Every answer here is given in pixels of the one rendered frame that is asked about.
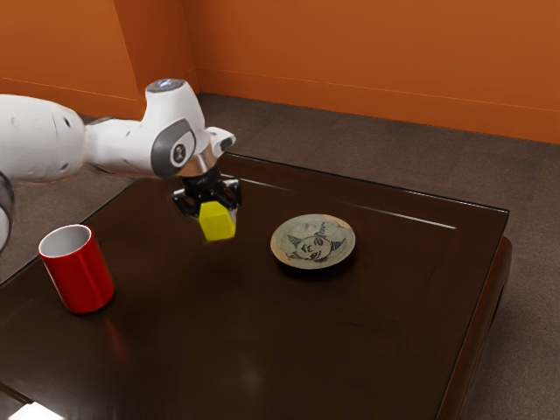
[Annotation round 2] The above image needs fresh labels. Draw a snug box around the painted ceramic plate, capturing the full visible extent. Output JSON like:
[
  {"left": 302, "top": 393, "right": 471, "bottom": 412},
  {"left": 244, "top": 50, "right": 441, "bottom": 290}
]
[{"left": 269, "top": 213, "right": 357, "bottom": 270}]

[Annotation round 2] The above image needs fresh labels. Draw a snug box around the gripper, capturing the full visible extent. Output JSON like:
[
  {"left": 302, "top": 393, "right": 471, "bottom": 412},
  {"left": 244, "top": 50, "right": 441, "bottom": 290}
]
[{"left": 171, "top": 165, "right": 243, "bottom": 225}]

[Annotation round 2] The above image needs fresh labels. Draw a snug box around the yellow block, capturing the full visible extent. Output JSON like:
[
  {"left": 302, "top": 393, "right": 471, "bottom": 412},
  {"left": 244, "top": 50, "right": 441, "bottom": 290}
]
[{"left": 197, "top": 200, "right": 238, "bottom": 242}]

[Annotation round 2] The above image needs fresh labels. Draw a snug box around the red cup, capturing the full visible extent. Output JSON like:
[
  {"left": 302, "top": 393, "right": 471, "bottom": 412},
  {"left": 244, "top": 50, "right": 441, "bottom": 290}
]
[{"left": 38, "top": 224, "right": 116, "bottom": 315}]

